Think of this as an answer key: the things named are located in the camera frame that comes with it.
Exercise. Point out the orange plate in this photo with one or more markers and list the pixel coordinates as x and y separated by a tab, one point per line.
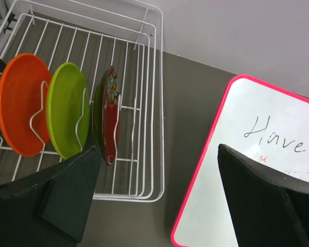
22	104

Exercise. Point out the red floral plate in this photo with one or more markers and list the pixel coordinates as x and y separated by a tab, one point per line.
105	125

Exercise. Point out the lime green plate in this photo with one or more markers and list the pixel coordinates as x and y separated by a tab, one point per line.
68	110

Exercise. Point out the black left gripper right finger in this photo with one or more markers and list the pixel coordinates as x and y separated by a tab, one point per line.
267	207

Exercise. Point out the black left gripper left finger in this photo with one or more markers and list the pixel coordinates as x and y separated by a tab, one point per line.
50	207

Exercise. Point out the white wire dish rack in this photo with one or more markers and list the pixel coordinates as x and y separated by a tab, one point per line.
127	36

